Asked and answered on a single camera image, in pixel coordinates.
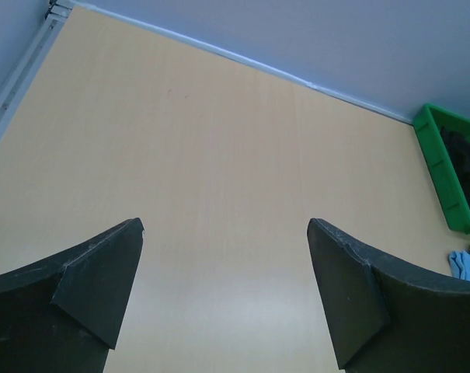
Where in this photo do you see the black long sleeve shirt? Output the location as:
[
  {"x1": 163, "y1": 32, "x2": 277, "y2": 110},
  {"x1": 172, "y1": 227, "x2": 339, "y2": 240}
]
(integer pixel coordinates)
[{"x1": 440, "y1": 127, "x2": 470, "y2": 210}]

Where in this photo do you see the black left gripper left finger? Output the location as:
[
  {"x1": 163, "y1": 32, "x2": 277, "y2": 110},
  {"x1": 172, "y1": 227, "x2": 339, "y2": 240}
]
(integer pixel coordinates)
[{"x1": 0, "y1": 218, "x2": 144, "y2": 372}]

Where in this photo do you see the green plastic bin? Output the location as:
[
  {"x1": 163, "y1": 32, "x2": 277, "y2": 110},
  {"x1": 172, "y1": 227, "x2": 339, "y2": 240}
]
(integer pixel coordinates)
[{"x1": 413, "y1": 103, "x2": 470, "y2": 235}]

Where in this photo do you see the aluminium table frame rail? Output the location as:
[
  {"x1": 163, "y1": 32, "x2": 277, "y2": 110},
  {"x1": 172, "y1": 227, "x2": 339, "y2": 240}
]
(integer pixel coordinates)
[{"x1": 0, "y1": 1, "x2": 73, "y2": 138}]

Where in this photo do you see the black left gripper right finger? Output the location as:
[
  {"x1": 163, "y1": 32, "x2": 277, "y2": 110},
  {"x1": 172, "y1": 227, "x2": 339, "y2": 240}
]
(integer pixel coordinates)
[{"x1": 307, "y1": 218, "x2": 470, "y2": 372}]

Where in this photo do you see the light blue folded shirt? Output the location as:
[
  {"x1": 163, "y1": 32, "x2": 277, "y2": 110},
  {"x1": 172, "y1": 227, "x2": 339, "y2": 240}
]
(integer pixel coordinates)
[{"x1": 448, "y1": 251, "x2": 470, "y2": 281}]

